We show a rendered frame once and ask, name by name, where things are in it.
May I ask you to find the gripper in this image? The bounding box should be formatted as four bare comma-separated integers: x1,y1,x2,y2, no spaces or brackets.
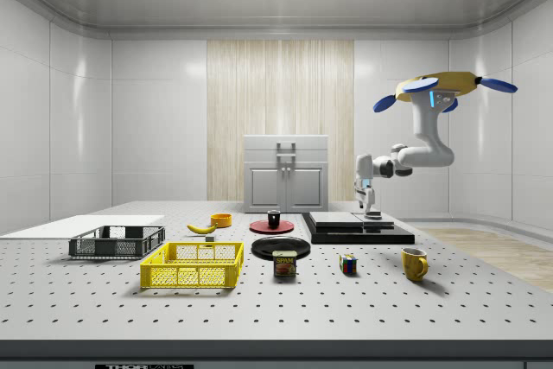
354,186,377,217

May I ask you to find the puzzle cube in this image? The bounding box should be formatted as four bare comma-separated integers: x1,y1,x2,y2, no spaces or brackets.
339,253,359,276

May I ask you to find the white cabinet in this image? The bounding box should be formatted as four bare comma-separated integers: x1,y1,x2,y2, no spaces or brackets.
243,134,329,214

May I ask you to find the yellow mug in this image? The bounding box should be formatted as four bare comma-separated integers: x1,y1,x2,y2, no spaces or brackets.
400,247,430,282

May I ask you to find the flat-sided can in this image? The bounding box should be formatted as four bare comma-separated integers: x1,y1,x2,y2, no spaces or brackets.
271,250,299,279

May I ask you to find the black plate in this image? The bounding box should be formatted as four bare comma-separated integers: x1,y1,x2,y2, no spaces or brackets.
251,235,312,260

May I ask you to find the red plate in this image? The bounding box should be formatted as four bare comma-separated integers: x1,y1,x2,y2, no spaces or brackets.
249,219,295,234

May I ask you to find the drone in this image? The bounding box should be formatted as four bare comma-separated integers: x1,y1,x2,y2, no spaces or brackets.
372,70,519,115

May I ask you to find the banana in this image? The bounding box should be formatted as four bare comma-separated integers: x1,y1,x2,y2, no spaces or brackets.
186,222,219,236

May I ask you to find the yellow basket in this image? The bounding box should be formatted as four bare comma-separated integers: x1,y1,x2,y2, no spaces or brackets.
139,241,245,290

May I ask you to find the dark grey basket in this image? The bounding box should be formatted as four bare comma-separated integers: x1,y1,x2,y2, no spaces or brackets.
67,225,167,258

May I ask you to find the white board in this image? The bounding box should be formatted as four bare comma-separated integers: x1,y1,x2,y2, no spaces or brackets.
0,214,167,239

